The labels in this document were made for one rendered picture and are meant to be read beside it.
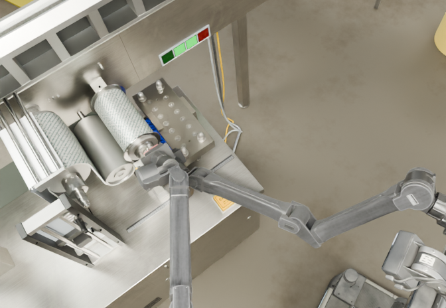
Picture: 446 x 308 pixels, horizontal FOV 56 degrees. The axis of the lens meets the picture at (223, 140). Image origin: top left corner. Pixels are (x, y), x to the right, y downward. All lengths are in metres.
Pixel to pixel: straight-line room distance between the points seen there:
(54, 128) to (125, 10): 0.48
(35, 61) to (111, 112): 0.30
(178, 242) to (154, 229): 0.62
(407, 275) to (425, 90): 2.42
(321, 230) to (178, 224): 0.45
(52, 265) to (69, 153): 0.61
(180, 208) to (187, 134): 0.60
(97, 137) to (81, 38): 0.35
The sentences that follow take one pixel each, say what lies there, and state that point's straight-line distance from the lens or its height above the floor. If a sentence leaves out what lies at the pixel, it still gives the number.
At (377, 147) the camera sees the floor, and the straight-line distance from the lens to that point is 2.93.
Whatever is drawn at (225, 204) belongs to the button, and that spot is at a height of 0.92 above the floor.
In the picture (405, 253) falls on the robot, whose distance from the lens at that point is 0.91.
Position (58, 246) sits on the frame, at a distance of 1.53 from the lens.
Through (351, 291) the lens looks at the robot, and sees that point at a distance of 2.36.
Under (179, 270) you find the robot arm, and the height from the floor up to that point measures 1.48.
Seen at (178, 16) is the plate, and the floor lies 1.35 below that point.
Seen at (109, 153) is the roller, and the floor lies 1.23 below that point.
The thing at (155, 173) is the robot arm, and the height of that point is 1.41.
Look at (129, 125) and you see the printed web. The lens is 1.49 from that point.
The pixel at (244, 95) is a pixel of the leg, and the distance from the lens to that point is 2.83.
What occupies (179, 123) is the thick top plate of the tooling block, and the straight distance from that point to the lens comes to 1.78.
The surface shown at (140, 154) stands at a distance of 1.50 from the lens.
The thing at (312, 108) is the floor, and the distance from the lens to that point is 2.99.
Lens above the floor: 2.58
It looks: 64 degrees down
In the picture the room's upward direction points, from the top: 10 degrees counter-clockwise
